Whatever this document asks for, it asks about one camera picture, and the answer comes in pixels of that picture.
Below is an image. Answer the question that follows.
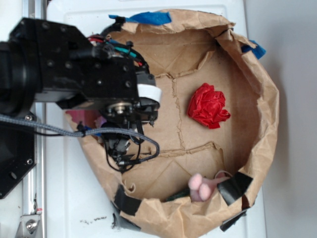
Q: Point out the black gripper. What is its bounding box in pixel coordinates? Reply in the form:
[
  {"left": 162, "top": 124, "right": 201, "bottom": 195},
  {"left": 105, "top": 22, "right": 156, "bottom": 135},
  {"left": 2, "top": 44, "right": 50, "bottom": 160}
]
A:
[{"left": 35, "top": 56, "right": 162, "bottom": 171}]

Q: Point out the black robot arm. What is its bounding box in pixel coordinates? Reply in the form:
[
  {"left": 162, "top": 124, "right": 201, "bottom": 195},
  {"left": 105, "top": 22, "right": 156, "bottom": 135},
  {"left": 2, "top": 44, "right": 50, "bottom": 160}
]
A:
[{"left": 0, "top": 17, "right": 162, "bottom": 173}]

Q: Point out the crumpled red paper ball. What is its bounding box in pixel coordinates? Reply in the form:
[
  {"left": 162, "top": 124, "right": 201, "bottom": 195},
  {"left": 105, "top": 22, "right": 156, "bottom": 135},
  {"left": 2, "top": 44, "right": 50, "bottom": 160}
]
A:
[{"left": 187, "top": 83, "right": 231, "bottom": 129}]

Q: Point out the blue tape strip on rim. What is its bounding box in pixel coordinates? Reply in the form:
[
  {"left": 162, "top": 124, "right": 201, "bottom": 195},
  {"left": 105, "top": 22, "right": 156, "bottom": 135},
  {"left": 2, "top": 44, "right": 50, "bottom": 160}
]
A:
[{"left": 123, "top": 12, "right": 172, "bottom": 25}]

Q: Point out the brown paper bag tray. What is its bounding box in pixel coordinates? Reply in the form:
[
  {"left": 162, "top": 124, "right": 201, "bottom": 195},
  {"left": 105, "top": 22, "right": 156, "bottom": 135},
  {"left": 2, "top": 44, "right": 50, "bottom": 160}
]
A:
[{"left": 79, "top": 9, "right": 279, "bottom": 238}]

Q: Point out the pink plush toy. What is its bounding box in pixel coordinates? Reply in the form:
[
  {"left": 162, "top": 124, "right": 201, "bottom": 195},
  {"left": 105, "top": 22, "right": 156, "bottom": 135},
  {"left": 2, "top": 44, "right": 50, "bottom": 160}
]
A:
[{"left": 188, "top": 173, "right": 229, "bottom": 202}]

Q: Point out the grey braided cable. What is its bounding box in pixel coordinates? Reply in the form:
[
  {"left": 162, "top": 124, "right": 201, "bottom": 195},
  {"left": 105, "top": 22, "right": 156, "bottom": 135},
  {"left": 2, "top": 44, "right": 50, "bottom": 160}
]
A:
[{"left": 0, "top": 114, "right": 160, "bottom": 167}]

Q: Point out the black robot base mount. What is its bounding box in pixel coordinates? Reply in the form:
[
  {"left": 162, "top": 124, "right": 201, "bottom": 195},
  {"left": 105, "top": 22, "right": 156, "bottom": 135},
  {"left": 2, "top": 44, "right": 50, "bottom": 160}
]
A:
[{"left": 0, "top": 122, "right": 35, "bottom": 199}]

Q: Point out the aluminium extrusion rail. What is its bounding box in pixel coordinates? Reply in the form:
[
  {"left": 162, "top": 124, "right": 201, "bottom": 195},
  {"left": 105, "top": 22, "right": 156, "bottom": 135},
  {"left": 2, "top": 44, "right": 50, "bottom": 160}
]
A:
[{"left": 16, "top": 0, "right": 49, "bottom": 238}]

